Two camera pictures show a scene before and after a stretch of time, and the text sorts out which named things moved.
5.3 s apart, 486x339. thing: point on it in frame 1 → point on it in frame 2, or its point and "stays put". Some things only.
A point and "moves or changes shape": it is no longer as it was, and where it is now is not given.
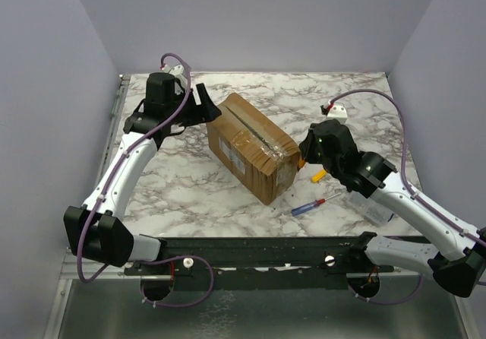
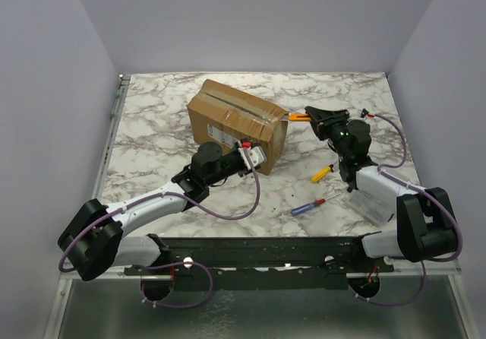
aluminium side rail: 122,86 stays put
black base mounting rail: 263,263 stays put
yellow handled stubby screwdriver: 317,176 stays put
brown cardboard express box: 252,147 moves or changes shape
